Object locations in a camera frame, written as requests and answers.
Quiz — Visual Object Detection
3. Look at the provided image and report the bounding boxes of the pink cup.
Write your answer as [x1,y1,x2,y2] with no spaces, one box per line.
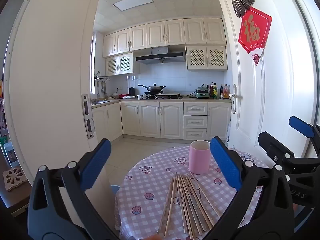
[189,140,211,175]

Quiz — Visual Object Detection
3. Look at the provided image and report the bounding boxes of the glass jar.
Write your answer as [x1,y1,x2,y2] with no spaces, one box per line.
[4,142,19,167]

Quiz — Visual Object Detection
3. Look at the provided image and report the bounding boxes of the kitchen window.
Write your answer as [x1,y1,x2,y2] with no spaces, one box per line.
[90,34,97,94]

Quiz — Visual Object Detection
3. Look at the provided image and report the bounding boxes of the cream lattice door cabinet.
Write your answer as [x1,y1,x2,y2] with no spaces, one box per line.
[185,45,228,71]
[105,52,134,77]

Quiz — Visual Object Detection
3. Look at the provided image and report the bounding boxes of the gas stove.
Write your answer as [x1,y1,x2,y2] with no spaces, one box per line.
[139,93,183,100]

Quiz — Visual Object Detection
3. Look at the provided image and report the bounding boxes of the cream wall cabinets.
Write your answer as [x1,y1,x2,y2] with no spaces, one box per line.
[102,18,227,58]

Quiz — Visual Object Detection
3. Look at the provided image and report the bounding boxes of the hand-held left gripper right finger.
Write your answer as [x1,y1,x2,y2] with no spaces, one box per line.
[202,136,296,240]

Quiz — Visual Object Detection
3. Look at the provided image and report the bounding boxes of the red paper wall decoration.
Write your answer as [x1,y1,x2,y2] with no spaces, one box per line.
[238,7,273,66]

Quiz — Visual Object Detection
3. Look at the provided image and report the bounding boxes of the wok with lid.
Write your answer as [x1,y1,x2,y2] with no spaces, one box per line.
[138,83,167,93]

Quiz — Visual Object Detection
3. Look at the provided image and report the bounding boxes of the cream base cabinets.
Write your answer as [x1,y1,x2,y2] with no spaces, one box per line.
[92,101,232,142]

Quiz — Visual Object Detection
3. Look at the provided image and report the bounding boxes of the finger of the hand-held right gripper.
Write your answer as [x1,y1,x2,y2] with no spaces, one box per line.
[258,131,300,170]
[289,116,320,140]

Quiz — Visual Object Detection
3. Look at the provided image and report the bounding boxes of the green electric cooker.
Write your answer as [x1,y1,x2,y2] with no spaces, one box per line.
[195,86,210,99]

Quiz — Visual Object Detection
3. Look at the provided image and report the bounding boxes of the ceiling light panel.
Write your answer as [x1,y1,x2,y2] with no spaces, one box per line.
[112,0,157,12]

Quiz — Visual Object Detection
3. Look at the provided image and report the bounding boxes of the silver door handle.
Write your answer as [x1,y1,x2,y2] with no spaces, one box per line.
[231,84,244,114]

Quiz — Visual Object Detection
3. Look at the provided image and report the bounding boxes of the cream cabinet drawer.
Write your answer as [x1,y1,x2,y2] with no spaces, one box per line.
[183,116,208,128]
[183,128,207,140]
[183,102,208,116]

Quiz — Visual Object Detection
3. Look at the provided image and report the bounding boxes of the wooden carved trivet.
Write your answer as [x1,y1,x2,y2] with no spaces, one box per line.
[3,167,25,192]

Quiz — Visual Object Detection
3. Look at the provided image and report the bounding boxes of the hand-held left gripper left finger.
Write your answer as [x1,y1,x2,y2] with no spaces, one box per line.
[27,138,118,240]

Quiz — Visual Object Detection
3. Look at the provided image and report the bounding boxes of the metal door strike plate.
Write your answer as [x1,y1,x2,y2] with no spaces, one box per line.
[82,94,96,139]

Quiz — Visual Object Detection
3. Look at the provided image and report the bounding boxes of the white door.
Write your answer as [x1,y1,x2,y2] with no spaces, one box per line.
[217,0,320,170]

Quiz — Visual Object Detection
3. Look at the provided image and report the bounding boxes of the hanging kitchen utensils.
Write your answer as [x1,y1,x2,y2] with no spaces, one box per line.
[96,81,107,97]

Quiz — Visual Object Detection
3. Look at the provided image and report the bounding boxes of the range hood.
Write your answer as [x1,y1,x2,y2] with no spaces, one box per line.
[135,47,187,65]

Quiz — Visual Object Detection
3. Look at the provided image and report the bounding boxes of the wall utensil rack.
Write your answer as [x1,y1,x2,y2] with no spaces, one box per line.
[94,71,111,82]

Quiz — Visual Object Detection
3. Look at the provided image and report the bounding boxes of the group of wooden chopsticks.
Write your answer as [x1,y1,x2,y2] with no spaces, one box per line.
[157,171,223,240]

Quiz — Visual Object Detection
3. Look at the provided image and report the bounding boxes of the pink checked tablecloth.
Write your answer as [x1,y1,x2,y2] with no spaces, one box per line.
[114,145,269,240]

